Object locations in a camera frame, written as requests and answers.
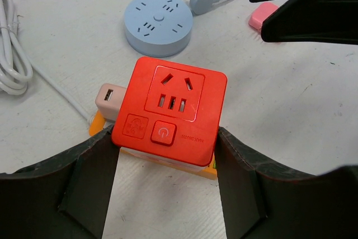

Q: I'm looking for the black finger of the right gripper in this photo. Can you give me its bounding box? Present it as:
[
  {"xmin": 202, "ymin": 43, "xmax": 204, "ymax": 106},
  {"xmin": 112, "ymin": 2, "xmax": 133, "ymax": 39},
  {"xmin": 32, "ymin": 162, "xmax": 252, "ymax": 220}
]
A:
[{"xmin": 261, "ymin": 0, "xmax": 357, "ymax": 45}]

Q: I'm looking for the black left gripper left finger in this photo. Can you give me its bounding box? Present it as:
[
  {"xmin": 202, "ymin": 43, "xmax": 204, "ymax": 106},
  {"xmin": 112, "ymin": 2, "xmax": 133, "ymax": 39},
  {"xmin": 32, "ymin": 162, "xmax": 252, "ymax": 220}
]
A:
[{"xmin": 1, "ymin": 126, "xmax": 119, "ymax": 238}]

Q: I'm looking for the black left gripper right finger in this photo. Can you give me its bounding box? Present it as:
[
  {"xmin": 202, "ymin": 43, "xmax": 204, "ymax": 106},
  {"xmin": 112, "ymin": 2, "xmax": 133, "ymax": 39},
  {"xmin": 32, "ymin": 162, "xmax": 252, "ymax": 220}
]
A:
[{"xmin": 215, "ymin": 128, "xmax": 357, "ymax": 238}]

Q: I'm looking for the orange power strip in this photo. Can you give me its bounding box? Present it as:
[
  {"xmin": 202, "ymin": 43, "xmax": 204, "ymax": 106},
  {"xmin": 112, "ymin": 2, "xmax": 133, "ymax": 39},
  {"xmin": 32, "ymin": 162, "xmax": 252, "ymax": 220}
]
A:
[{"xmin": 88, "ymin": 110, "xmax": 218, "ymax": 180}]

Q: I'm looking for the light blue round socket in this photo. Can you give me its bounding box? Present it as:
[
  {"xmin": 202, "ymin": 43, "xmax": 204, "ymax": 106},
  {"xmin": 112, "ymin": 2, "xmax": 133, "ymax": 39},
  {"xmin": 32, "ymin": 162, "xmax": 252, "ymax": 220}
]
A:
[{"xmin": 124, "ymin": 0, "xmax": 194, "ymax": 58}]

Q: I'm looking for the red cube socket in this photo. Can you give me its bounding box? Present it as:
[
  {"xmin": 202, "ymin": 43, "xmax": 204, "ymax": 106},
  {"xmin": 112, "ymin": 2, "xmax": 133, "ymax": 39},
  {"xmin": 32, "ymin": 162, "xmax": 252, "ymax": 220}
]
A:
[{"xmin": 111, "ymin": 57, "xmax": 228, "ymax": 171}]

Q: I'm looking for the white power strip cable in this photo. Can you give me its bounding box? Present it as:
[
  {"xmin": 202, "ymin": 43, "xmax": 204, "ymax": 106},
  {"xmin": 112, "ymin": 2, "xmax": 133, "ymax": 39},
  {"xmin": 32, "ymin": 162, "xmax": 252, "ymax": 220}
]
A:
[{"xmin": 0, "ymin": 0, "xmax": 93, "ymax": 122}]

